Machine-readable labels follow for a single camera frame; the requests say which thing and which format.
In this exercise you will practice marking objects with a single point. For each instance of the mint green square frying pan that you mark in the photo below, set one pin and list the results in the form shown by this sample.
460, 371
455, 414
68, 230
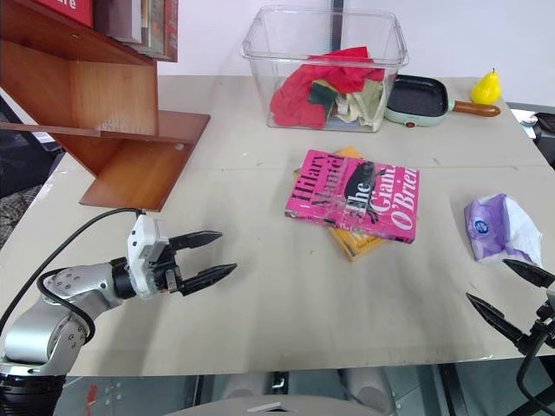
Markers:
416, 97

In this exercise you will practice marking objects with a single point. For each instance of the pink Hilary Mantel book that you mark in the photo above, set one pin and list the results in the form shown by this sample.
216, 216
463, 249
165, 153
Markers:
329, 190

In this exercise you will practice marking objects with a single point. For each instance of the green yellow sponge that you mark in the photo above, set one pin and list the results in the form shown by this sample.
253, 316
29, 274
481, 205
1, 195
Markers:
321, 94

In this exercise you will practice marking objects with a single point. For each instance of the black object beside table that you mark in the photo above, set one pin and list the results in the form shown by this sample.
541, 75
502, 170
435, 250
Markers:
544, 128

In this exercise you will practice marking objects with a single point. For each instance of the red box with white lettering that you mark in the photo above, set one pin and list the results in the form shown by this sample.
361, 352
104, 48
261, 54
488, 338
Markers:
69, 8

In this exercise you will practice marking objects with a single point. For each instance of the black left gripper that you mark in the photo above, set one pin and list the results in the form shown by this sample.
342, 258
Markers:
167, 273

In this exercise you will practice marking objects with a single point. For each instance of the clear plastic storage bin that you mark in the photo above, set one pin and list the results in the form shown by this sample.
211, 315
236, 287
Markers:
299, 39

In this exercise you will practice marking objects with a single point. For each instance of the purple tissue pack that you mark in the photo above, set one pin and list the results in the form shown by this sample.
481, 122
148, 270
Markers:
490, 229

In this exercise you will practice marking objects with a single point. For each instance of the brown wooden bookshelf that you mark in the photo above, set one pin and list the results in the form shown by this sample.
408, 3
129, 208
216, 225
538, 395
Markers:
112, 95

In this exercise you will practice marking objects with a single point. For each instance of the yellow toy pear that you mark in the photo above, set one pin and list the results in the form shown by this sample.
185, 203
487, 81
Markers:
486, 89

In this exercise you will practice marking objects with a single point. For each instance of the grey box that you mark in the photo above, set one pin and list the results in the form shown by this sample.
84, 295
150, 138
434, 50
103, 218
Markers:
119, 19

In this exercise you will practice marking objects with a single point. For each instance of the red and coloured cloths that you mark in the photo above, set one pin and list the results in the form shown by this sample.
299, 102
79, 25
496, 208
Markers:
299, 99

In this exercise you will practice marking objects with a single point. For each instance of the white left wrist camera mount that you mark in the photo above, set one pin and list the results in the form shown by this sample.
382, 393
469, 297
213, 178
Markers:
141, 242

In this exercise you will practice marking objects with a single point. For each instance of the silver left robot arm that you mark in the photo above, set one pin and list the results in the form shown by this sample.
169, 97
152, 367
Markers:
82, 281

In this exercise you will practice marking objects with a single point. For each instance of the cream cloth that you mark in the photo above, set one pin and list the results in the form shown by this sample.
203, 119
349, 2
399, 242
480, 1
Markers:
368, 102

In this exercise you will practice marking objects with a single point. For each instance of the grey rounded robot body shape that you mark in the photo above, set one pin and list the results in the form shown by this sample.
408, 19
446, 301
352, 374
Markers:
260, 405

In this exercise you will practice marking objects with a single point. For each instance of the black chair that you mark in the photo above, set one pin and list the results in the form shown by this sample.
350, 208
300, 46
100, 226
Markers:
21, 160

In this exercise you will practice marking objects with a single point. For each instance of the yellow paperback book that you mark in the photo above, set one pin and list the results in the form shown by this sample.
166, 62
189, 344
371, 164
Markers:
355, 247

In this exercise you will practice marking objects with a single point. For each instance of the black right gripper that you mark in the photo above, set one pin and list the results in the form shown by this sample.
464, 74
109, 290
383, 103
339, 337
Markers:
545, 329

